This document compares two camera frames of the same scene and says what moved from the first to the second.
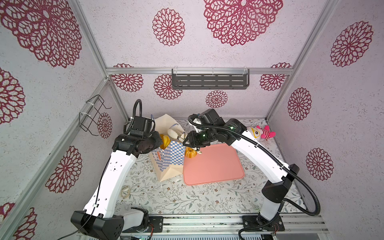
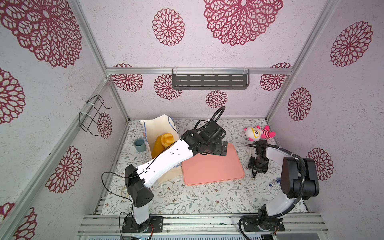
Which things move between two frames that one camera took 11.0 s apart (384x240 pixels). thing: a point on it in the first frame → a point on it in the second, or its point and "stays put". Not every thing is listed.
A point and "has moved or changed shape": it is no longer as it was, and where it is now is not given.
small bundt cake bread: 190,153 has moved or changed shape
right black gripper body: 203,138 → 258,164
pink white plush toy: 258,133 stays put
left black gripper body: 153,141 → 216,148
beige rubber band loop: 128,193 stays put
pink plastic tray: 217,162 stays put
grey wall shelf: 210,78 stays put
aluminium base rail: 228,225 stays put
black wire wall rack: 88,117 stays put
